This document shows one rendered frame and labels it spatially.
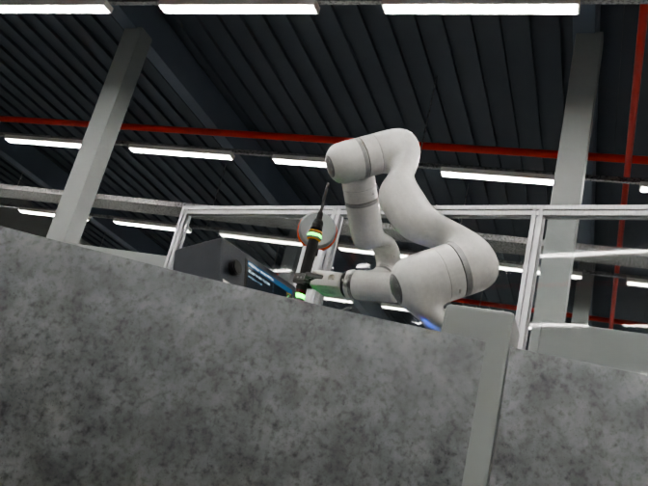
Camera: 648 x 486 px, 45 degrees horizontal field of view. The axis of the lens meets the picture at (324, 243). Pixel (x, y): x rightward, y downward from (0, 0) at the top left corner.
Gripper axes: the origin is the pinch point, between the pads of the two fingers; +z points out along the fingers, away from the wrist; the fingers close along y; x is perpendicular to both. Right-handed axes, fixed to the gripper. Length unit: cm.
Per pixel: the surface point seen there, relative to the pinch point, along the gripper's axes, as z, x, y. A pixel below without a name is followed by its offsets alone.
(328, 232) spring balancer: 36, 40, 59
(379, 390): -109, -54, -144
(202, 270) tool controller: -37, -27, -83
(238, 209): 96, 56, 71
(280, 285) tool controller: -40, -23, -64
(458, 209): -12, 57, 71
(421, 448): -112, -57, -143
